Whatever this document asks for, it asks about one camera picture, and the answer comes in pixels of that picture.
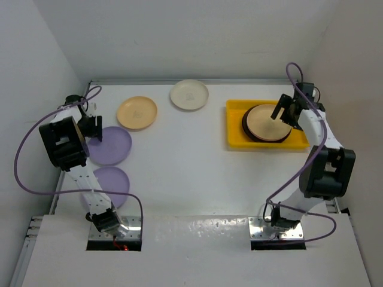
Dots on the purple plate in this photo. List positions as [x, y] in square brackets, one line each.
[114, 147]
[108, 178]

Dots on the steel plate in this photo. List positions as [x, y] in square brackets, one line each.
[245, 128]

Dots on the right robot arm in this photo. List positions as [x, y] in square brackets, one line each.
[328, 168]

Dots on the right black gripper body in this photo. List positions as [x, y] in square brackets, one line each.
[288, 106]

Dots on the cream white plate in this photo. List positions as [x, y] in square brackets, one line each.
[189, 95]

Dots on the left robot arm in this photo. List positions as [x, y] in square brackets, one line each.
[64, 138]

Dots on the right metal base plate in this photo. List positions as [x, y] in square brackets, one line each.
[261, 230]

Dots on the metal base plate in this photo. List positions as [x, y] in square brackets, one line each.
[261, 230]
[130, 231]

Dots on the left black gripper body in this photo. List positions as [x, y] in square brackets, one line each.
[87, 125]

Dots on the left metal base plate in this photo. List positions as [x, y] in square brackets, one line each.
[130, 231]

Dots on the yellow plastic bin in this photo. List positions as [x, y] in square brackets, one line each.
[237, 138]

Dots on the orange plate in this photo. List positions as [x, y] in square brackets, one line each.
[137, 113]
[266, 125]

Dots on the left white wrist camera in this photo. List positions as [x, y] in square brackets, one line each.
[91, 110]

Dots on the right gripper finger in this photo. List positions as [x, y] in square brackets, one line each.
[291, 122]
[283, 103]

